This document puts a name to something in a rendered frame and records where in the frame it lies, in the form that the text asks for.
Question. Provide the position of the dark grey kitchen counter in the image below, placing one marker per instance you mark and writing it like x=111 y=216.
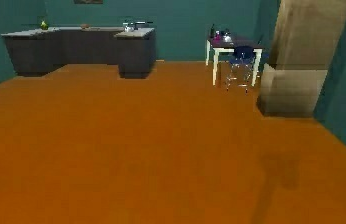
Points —
x=81 y=50

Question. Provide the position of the framed wall picture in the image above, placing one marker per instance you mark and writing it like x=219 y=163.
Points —
x=88 y=1

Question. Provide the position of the pink small object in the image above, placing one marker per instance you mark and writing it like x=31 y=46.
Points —
x=218 y=34

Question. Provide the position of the dark bottle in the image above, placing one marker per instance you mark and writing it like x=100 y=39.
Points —
x=212 y=30

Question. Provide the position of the silver kettle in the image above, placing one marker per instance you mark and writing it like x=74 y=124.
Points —
x=227 y=35

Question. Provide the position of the yellow green round object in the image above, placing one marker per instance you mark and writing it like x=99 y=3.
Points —
x=44 y=25

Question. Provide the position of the blue chair with metal legs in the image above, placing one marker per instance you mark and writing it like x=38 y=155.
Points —
x=242 y=58

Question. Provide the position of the white table with dark top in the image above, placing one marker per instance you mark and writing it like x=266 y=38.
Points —
x=229 y=45

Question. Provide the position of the brown bread loaf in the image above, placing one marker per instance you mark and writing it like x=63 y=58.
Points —
x=85 y=26

